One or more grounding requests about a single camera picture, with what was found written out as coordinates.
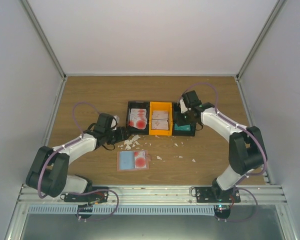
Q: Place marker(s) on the black right card bin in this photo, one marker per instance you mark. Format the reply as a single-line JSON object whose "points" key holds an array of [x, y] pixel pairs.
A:
{"points": [[175, 110]]}

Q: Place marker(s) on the orange middle card bin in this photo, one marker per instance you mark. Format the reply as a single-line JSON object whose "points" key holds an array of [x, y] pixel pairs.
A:
{"points": [[166, 106]]}

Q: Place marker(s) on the aluminium front rail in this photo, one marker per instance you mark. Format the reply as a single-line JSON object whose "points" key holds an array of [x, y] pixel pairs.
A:
{"points": [[168, 195]]}

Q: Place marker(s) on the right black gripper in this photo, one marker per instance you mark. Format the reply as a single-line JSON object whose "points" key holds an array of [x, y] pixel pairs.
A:
{"points": [[179, 118]]}

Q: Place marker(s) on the teal cards stack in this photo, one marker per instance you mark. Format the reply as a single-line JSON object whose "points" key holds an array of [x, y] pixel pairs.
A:
{"points": [[184, 128]]}

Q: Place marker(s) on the pink card holder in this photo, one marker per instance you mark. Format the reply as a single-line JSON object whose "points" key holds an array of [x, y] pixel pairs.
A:
{"points": [[125, 161]]}

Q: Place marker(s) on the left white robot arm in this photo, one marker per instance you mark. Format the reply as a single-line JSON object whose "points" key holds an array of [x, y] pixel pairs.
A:
{"points": [[48, 173]]}

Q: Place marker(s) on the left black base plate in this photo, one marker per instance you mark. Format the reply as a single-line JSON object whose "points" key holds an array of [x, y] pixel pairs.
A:
{"points": [[86, 202]]}

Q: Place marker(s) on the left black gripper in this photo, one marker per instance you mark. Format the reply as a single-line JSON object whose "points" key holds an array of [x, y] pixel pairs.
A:
{"points": [[122, 135]]}

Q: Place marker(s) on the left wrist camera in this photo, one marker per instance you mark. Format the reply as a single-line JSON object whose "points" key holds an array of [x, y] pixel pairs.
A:
{"points": [[116, 119]]}

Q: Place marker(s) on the red white cards stack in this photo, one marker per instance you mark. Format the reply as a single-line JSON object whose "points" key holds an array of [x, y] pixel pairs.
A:
{"points": [[138, 118]]}

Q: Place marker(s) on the black left card bin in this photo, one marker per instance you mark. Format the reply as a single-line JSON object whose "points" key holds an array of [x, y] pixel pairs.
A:
{"points": [[138, 104]]}

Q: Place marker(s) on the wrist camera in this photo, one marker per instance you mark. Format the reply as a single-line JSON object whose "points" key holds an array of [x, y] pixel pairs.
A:
{"points": [[183, 108], [116, 119]]}

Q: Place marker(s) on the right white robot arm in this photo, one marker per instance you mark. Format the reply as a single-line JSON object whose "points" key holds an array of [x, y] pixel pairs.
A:
{"points": [[246, 149]]}

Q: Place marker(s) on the grey slotted cable duct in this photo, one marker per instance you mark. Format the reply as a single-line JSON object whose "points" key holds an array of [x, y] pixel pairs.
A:
{"points": [[201, 210]]}

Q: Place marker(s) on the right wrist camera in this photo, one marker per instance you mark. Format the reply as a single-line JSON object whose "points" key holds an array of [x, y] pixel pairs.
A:
{"points": [[183, 108]]}

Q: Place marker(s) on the black card bin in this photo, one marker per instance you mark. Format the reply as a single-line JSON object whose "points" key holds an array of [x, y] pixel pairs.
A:
{"points": [[138, 104], [175, 110]]}

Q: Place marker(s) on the white cards in orange bin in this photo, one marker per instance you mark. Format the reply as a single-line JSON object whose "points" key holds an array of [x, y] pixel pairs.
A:
{"points": [[160, 120]]}

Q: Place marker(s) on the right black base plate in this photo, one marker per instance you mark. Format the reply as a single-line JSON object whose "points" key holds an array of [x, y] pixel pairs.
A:
{"points": [[205, 193]]}

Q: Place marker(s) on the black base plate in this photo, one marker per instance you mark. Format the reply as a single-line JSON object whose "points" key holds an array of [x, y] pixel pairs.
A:
{"points": [[86, 202], [205, 193]]}

